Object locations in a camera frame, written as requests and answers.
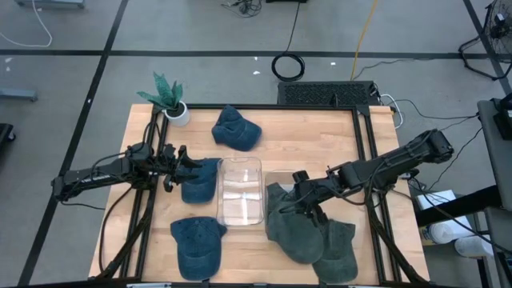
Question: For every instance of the grey side desk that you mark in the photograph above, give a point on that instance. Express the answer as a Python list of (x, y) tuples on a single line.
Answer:
[(496, 160)]

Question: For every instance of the white cardboard box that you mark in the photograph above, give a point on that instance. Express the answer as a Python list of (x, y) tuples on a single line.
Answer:
[(438, 198)]

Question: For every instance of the black perforated computer case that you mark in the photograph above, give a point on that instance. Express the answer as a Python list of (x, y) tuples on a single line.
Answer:
[(324, 94)]

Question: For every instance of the green artificial plant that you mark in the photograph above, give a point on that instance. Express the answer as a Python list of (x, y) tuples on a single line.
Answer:
[(166, 92)]

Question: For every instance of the black shelf bar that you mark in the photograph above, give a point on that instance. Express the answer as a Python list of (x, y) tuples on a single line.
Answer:
[(460, 206)]

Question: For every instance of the white paper towel roll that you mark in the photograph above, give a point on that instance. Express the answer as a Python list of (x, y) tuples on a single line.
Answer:
[(452, 232), (476, 247)]

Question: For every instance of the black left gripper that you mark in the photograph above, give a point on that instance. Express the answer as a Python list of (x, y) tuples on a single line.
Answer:
[(170, 168)]

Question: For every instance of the blue denim baseball cap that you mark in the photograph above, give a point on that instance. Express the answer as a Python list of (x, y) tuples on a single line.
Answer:
[(198, 248), (236, 132), (202, 188)]

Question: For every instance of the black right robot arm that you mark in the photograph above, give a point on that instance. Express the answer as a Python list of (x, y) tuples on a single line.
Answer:
[(400, 160)]

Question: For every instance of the grey cart base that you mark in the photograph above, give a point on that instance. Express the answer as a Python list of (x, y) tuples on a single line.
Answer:
[(48, 3)]

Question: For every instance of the white plant pot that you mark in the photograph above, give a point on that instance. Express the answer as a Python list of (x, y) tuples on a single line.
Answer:
[(178, 118)]

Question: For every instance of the black floor fan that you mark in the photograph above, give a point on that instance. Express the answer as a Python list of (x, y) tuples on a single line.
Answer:
[(500, 20)]

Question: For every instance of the black device on desk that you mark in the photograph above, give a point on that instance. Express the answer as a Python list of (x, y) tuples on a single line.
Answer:
[(505, 120)]

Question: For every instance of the dark green baseball cap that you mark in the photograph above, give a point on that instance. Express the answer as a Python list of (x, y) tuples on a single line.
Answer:
[(294, 240), (338, 260)]

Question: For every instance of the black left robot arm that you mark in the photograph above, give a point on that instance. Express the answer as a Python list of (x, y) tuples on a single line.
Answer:
[(92, 176)]

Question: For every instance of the black caster wheel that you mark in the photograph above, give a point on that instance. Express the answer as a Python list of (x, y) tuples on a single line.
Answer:
[(6, 132)]

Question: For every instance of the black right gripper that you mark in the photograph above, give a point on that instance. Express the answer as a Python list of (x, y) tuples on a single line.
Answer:
[(312, 190)]

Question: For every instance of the black aluminium table frame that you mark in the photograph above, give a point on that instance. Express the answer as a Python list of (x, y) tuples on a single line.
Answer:
[(280, 106)]

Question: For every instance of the grey floor bar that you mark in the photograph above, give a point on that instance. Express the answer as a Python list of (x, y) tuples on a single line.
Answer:
[(18, 94)]

